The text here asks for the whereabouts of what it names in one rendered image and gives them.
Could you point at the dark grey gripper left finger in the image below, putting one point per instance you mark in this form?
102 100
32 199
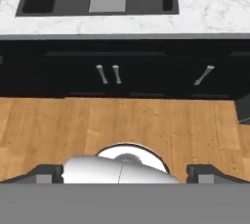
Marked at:
45 171

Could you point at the black cupboard door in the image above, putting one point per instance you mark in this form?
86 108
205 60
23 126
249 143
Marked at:
146 74
71 74
224 78

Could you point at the dark grey appliance corner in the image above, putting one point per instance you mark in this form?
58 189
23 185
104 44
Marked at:
244 109

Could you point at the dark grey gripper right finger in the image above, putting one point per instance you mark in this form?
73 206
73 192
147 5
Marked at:
203 171

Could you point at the white round thing, black rim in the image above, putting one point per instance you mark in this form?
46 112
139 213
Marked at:
97 170

